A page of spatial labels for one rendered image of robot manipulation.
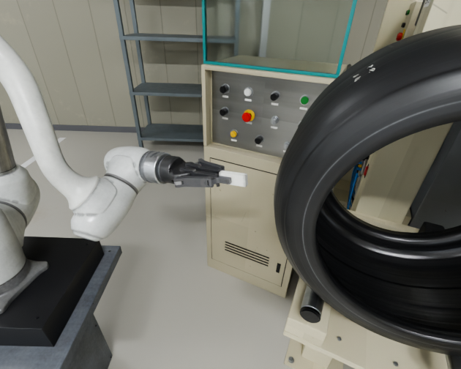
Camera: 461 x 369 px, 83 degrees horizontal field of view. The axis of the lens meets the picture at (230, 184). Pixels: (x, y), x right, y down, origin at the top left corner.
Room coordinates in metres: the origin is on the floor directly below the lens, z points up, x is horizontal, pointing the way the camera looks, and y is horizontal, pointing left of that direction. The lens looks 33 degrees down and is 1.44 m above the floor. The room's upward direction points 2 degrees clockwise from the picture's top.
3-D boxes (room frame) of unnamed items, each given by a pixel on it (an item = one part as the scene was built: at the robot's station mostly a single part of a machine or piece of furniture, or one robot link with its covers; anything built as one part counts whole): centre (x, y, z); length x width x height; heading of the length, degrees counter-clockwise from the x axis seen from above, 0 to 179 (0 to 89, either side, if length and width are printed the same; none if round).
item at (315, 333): (0.48, -0.26, 0.83); 0.36 x 0.09 x 0.06; 155
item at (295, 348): (0.66, -0.47, 0.01); 0.27 x 0.27 x 0.02; 65
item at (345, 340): (0.42, -0.38, 0.80); 0.37 x 0.36 x 0.02; 65
